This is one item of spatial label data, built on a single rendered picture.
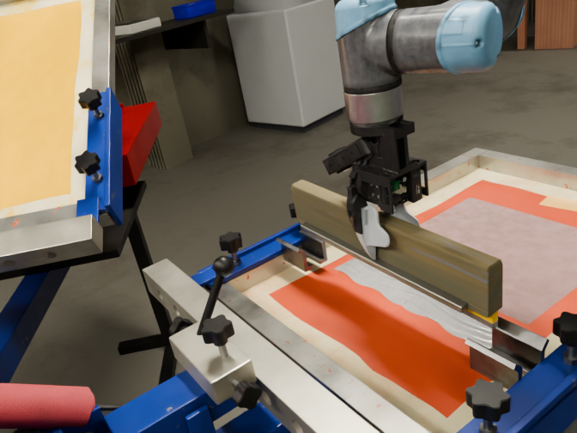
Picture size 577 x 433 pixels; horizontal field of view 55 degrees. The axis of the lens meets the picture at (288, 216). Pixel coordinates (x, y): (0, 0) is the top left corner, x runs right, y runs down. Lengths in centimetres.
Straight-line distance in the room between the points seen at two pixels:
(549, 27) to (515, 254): 618
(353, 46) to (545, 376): 46
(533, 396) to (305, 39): 447
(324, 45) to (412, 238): 450
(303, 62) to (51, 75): 374
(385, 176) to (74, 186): 66
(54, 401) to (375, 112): 52
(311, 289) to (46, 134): 65
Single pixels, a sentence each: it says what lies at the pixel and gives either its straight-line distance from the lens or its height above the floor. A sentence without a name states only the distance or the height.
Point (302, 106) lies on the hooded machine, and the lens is 499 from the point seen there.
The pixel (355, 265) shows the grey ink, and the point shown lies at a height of 96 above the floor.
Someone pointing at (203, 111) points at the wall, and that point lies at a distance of 540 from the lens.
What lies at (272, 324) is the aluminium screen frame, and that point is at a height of 99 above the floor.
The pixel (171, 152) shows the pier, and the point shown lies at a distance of 490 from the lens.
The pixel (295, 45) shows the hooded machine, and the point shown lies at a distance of 491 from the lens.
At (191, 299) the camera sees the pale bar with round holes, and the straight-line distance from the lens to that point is 90.
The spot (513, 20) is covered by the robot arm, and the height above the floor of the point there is 138.
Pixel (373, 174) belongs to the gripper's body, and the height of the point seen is 123.
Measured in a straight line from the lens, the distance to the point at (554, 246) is 110.
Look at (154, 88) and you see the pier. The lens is 478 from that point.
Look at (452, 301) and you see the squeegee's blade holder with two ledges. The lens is 75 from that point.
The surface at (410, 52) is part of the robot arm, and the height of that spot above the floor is 138.
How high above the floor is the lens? 151
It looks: 25 degrees down
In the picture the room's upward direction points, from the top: 11 degrees counter-clockwise
